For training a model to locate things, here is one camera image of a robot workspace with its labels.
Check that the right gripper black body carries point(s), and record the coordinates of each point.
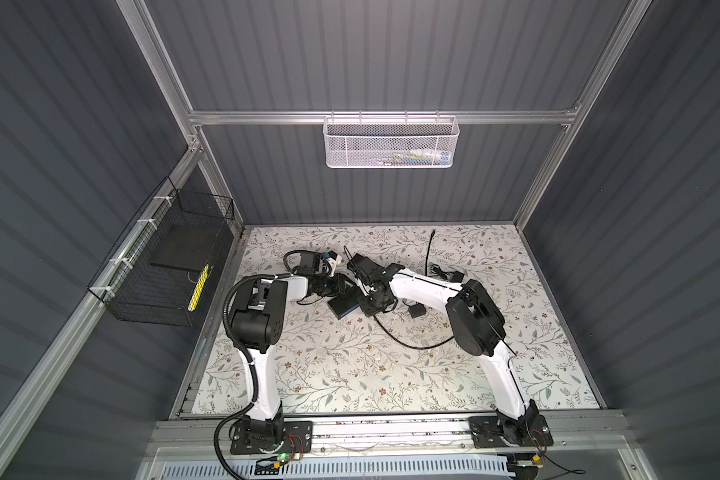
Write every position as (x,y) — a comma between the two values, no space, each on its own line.
(370,304)

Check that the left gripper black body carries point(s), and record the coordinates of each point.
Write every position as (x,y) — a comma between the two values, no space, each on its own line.
(329,286)

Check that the black network switch blue ports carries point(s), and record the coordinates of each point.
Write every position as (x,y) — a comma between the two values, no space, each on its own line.
(345,303)

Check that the black power adapter with cable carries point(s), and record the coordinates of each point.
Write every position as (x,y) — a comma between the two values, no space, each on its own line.
(416,310)

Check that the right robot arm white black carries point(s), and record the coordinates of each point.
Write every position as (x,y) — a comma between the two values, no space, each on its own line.
(476,323)

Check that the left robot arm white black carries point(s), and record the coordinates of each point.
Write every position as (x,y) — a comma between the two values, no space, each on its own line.
(253,319)

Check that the black foam pad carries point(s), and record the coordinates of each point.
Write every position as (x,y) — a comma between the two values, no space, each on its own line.
(183,248)

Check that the markers in white basket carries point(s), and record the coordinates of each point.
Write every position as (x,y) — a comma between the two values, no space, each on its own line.
(417,158)

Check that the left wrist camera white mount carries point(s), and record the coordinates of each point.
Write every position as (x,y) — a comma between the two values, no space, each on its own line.
(329,262)

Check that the white wire mesh basket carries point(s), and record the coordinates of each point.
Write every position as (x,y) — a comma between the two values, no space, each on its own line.
(356,142)

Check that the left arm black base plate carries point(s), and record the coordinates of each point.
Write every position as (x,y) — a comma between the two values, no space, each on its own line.
(249,437)

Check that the black wire basket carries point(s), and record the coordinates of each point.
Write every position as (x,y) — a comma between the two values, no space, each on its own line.
(134,291)

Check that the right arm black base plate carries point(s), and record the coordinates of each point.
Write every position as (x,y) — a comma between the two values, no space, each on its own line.
(493,432)

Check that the white ventilated cable duct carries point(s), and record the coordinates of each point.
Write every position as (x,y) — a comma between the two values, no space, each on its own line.
(446,466)

